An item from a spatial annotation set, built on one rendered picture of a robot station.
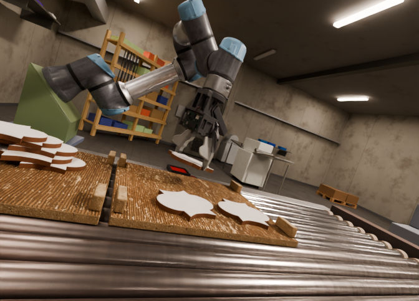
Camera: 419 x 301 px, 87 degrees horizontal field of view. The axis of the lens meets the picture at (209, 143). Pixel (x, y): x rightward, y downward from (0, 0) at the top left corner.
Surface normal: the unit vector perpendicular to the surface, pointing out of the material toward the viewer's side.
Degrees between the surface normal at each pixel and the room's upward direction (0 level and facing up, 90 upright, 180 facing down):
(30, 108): 90
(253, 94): 90
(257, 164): 90
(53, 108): 90
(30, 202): 0
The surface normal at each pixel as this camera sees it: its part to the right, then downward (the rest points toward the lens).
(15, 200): 0.32, -0.94
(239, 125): 0.29, 0.17
